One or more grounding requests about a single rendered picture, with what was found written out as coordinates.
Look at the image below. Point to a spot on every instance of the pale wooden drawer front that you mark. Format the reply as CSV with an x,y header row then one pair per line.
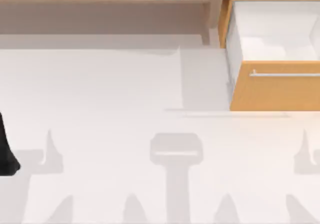
x,y
275,94

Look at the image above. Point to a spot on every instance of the pulled-out white drawer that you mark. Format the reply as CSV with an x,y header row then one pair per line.
x,y
272,32

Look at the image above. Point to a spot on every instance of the brown wooden open shelf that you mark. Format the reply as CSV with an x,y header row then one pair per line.
x,y
100,14

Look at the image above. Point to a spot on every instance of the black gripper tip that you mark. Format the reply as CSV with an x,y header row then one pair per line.
x,y
6,159

